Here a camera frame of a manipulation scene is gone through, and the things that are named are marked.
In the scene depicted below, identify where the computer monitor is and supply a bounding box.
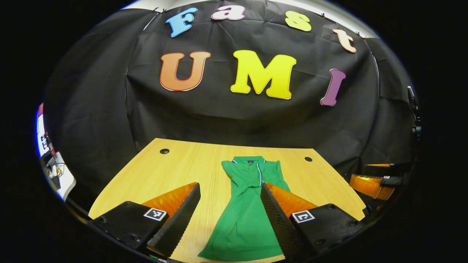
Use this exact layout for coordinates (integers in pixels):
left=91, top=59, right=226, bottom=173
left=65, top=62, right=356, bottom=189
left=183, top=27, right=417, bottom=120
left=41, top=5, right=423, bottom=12
left=36, top=103, right=50, bottom=157

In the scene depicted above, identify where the small white side table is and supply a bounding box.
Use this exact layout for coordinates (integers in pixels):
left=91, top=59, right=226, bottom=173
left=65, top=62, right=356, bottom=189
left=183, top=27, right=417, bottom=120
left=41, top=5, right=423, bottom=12
left=48, top=152, right=76, bottom=201

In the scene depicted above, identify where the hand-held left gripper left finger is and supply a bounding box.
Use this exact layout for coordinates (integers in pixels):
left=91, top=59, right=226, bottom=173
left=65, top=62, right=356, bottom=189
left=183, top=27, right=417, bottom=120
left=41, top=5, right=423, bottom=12
left=90, top=182, right=201, bottom=260

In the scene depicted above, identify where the black stand pole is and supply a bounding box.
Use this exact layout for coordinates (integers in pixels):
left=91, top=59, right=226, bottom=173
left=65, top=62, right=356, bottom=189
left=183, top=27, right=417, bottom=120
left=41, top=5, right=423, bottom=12
left=407, top=86, right=423, bottom=141

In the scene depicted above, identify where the green T-shirt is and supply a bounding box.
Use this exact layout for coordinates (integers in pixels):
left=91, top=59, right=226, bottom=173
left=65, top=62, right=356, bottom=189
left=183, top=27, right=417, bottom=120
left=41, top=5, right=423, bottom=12
left=197, top=156, right=293, bottom=262

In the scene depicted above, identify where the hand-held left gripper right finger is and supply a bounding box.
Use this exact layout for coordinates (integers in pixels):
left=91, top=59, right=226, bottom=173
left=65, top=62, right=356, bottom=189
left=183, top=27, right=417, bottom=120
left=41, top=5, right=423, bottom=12
left=260, top=182, right=366, bottom=262

